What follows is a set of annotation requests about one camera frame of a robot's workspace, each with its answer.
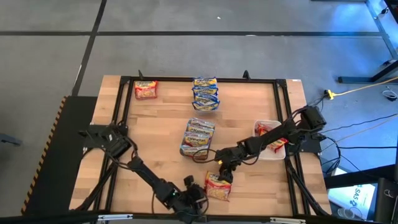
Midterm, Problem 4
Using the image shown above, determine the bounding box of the grey floor object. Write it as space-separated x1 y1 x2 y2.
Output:
0 133 23 146

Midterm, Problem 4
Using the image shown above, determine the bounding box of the black sleeved cable bundle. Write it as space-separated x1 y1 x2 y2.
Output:
283 154 332 217
74 148 122 212

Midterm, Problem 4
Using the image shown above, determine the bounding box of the white plastic bin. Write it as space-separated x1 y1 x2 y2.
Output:
252 119 287 161

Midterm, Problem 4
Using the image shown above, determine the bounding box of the black desk beam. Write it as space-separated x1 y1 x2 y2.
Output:
323 164 398 190

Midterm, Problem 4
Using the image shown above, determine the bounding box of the black aluminium table frame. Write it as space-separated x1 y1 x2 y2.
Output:
92 75 315 218

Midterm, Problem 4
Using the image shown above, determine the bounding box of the black platform with hazard stripe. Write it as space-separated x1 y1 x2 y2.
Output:
21 95 108 217

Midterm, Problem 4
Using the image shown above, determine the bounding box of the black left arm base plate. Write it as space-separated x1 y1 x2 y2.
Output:
79 124 128 149

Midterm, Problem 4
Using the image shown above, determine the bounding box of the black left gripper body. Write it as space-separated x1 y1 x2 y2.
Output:
167 185 194 212

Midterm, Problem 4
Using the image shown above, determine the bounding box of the black metal stand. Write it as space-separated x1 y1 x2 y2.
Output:
338 0 398 85

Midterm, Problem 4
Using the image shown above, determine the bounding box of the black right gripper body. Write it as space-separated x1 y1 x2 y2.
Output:
223 144 249 166

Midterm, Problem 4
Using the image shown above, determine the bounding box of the silver metal bracket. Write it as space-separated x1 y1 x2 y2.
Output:
269 217 307 224
97 213 134 222

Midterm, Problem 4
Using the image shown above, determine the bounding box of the clear plastic cup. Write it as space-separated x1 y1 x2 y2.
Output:
337 207 357 220

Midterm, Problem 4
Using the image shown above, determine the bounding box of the grey translucent plastic bin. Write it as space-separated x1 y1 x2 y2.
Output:
179 117 216 162

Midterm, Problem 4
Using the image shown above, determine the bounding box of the white coiled cable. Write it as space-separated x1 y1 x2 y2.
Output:
382 86 398 102

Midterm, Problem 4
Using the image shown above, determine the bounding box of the dark blue Maruchan noodle pack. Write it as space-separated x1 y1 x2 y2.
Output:
193 92 220 105
192 101 220 112
192 85 219 96
193 77 218 87

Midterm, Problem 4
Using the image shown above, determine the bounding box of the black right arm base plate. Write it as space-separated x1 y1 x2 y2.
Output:
287 133 323 154

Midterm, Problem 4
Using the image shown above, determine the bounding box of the clear plastic bin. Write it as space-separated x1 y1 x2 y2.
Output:
188 77 220 121

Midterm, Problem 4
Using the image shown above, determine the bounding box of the black floor cable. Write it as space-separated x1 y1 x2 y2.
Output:
334 144 398 149
323 113 398 134

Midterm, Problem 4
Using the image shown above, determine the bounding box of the white labelled box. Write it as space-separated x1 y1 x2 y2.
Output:
326 183 377 215

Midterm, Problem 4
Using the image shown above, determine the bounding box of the yellow extension cord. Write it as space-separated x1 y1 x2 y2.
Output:
333 76 398 97

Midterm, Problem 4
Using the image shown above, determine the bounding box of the black case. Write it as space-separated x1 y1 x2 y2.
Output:
374 177 398 223

